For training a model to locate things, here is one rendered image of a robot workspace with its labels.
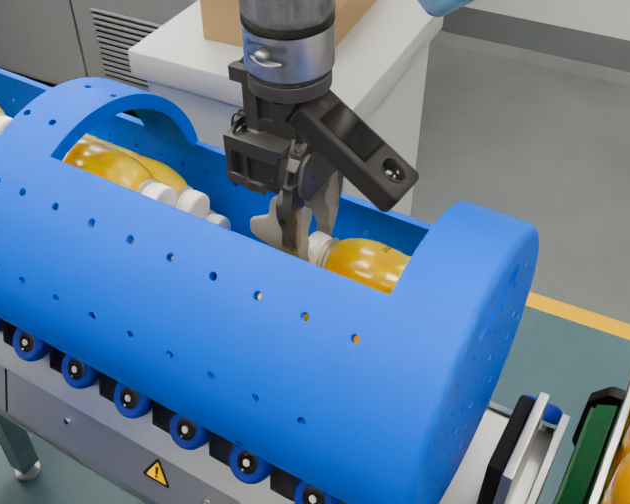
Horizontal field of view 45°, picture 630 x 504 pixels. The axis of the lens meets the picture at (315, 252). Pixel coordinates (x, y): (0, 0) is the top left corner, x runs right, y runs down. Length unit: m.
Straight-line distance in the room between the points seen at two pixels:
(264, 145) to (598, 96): 2.75
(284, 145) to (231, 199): 0.25
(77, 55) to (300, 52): 2.44
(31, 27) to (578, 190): 2.07
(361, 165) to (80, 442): 0.50
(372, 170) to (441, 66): 2.77
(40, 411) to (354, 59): 0.57
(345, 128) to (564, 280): 1.82
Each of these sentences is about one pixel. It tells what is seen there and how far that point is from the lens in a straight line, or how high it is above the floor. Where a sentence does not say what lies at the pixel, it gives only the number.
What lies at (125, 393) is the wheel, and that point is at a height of 0.97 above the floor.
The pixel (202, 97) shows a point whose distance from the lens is 1.01.
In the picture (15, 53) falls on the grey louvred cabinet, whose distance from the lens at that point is 3.26.
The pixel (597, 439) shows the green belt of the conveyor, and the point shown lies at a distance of 0.92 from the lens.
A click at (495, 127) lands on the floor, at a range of 3.02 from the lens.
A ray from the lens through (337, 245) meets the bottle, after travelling 0.73.
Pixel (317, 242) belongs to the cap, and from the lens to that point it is 0.73.
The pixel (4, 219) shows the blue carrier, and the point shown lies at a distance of 0.74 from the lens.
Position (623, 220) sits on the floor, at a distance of 2.70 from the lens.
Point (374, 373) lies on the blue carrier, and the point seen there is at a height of 1.19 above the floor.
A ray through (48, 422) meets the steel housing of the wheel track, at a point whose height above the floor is 0.86.
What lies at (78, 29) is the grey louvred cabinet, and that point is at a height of 0.37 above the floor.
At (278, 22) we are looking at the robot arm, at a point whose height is 1.36.
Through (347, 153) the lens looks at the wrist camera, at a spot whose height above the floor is 1.25.
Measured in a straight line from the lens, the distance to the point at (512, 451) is 0.69.
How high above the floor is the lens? 1.62
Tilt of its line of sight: 43 degrees down
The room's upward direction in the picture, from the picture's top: straight up
